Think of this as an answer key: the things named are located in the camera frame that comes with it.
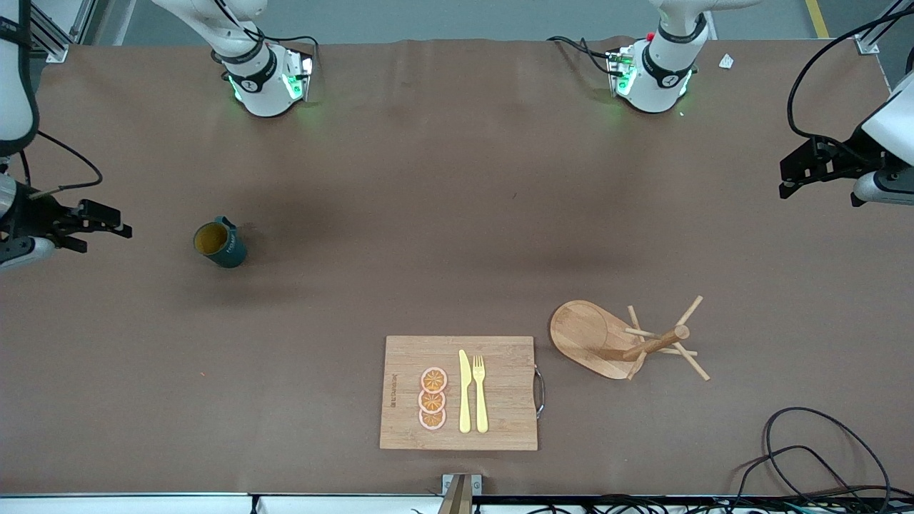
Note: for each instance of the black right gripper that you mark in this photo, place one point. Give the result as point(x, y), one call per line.
point(34, 216)

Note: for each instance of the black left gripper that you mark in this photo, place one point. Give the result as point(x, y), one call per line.
point(851, 157)

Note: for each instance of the dark green cup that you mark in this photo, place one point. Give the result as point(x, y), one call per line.
point(232, 251)

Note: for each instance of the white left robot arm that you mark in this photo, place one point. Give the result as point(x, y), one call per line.
point(660, 78)

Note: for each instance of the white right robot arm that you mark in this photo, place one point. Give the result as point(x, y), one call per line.
point(264, 93)

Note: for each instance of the small white paper tag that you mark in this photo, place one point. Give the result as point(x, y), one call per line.
point(726, 61)

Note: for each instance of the wooden mug tree stand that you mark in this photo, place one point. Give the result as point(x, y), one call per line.
point(593, 343)

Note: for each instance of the orange slice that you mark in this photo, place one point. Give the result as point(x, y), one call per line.
point(433, 380)

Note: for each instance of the yellow plastic fork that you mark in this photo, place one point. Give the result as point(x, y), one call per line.
point(480, 400)

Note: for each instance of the yellow plastic knife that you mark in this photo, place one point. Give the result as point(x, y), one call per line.
point(465, 400)

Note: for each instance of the aluminium frame post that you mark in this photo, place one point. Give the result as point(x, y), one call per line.
point(875, 39)
point(57, 39)

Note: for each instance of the metal table edge bracket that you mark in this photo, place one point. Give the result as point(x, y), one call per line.
point(457, 492)

